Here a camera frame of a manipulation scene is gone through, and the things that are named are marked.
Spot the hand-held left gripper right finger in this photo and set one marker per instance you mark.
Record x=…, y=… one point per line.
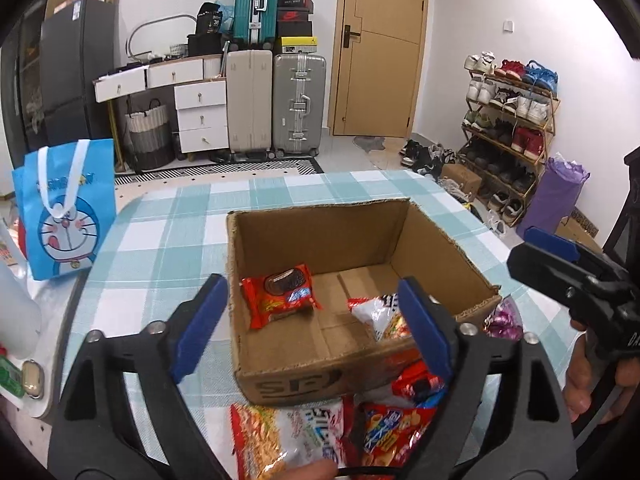
x=425, y=330

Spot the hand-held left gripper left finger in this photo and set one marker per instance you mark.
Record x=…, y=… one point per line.
x=200, y=330

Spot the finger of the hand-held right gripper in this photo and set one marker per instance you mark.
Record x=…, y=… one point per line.
x=550, y=240
x=540, y=267

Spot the red blue cookie packet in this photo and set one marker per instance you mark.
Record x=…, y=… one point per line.
x=415, y=382

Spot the red cone snack packet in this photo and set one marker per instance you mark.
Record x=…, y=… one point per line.
x=395, y=430

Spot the white orange snack packet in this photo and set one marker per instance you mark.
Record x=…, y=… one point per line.
x=280, y=435

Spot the person's right hand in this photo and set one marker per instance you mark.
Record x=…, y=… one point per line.
x=577, y=380

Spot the person's left hand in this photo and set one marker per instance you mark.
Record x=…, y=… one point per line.
x=310, y=471

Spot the printed flat cardboard box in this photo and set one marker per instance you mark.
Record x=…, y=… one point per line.
x=580, y=230

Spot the purple bag bin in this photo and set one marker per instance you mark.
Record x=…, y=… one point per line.
x=550, y=200

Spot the white clear snack packet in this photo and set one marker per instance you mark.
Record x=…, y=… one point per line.
x=375, y=315

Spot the purple snack packet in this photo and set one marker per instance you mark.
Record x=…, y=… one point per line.
x=502, y=322

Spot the red chocolate cookie packet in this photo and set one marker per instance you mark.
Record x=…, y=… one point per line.
x=280, y=295

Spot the small floor cardboard box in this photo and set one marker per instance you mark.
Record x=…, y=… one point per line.
x=460, y=180

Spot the gold shoe rack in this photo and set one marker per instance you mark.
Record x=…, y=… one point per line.
x=552, y=125

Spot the rows of racked shoes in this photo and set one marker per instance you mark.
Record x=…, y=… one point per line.
x=505, y=105

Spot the pile of floor shoes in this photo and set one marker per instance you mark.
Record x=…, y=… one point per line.
x=425, y=157

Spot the black white striped rug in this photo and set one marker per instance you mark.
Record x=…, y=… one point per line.
x=225, y=170

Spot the beige oval case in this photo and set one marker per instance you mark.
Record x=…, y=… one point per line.
x=33, y=380

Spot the blue cartoon tote bag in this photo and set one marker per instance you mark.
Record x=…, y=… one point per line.
x=65, y=215

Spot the grey floor mat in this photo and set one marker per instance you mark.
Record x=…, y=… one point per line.
x=369, y=144

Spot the green packet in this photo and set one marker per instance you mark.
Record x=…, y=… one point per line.
x=10, y=377

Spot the woven laundry basket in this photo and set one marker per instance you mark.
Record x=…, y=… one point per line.
x=147, y=140

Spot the white drawer dresser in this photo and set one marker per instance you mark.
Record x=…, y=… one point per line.
x=200, y=105

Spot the beige suitcase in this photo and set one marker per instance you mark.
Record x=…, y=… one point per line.
x=250, y=102

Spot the wooden door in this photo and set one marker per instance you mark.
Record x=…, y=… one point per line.
x=385, y=60

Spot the silver suitcase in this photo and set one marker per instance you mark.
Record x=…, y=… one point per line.
x=299, y=105

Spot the dark grey refrigerator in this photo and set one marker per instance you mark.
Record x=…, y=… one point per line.
x=80, y=70

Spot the dark glass cabinet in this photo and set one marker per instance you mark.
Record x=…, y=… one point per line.
x=25, y=85

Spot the black bag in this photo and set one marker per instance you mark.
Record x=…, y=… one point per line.
x=210, y=17

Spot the blue plastic bag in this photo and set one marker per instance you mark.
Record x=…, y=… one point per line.
x=227, y=15

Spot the teal suitcase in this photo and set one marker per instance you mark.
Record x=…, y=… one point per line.
x=257, y=5

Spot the white light switch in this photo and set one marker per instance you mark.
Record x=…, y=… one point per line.
x=509, y=26

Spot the oval metal mirror frame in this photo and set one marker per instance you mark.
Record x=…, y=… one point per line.
x=150, y=25

